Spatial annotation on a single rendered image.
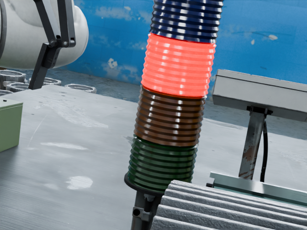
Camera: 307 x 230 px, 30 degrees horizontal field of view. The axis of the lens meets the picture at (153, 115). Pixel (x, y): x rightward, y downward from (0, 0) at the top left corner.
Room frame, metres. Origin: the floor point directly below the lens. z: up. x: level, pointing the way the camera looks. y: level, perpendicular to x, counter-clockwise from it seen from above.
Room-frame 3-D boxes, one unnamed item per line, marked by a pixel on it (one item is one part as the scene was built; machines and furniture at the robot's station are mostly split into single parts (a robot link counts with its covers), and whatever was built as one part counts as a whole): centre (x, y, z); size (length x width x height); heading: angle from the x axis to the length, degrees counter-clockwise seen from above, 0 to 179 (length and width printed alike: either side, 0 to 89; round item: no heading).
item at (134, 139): (0.50, -0.01, 1.05); 0.06 x 0.06 x 0.04
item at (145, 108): (0.50, -0.01, 1.10); 0.06 x 0.06 x 0.04
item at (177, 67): (0.50, -0.01, 1.14); 0.06 x 0.06 x 0.04
